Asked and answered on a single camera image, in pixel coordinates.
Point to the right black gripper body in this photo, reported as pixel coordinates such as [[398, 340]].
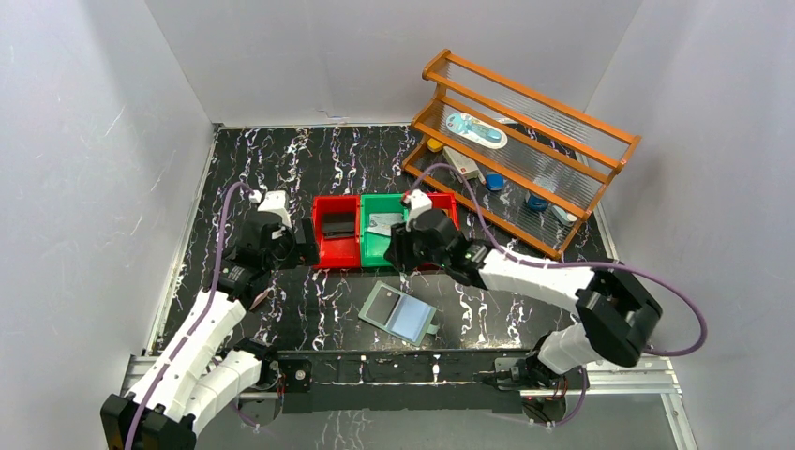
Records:
[[397, 247]]

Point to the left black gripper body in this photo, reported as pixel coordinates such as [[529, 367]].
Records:
[[299, 242]]

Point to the green bin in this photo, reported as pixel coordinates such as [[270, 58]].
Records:
[[373, 246]]

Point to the red bin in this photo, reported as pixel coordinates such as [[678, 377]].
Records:
[[337, 253], [447, 205]]

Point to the black credit card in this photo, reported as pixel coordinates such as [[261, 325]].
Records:
[[383, 305]]

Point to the green card holder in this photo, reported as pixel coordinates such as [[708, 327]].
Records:
[[411, 320]]

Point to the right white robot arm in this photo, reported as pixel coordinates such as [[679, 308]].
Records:
[[615, 314]]

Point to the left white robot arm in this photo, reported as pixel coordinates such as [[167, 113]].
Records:
[[195, 378]]

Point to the black card in bin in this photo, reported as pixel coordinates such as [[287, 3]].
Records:
[[338, 225]]

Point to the small pink object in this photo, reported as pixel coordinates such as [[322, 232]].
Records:
[[258, 299]]

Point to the white small box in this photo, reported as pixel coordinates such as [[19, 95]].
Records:
[[465, 166]]

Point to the blue round item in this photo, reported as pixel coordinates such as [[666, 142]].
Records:
[[494, 182]]

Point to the yellow round item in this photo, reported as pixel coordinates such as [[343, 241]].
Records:
[[434, 145]]

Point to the dark blue round container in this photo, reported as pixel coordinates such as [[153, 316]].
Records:
[[536, 203]]

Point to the orange wooden shelf rack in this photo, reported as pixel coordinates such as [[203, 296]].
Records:
[[556, 151]]

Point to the light blue small item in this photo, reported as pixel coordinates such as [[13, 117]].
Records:
[[564, 217]]

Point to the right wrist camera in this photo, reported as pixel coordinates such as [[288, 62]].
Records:
[[416, 203]]

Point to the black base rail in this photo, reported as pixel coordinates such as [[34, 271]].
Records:
[[420, 380]]

